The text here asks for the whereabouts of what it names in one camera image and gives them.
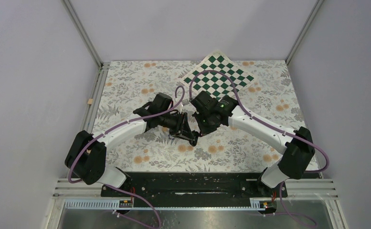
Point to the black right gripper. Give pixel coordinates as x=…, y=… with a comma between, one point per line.
x=205, y=130

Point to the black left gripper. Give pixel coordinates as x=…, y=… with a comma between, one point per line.
x=184, y=130

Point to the black earbud charging case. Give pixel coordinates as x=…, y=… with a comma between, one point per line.
x=196, y=136

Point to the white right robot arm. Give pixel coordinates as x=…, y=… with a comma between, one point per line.
x=296, y=146

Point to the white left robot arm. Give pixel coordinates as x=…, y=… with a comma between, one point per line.
x=87, y=155

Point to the green white chessboard mat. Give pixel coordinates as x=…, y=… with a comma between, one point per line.
x=215, y=83

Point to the floral table mat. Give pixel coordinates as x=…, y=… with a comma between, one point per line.
x=130, y=84

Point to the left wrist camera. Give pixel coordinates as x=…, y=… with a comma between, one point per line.
x=185, y=102

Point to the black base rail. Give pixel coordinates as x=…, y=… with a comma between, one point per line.
x=184, y=189

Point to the white cable duct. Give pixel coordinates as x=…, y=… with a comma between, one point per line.
x=117, y=204

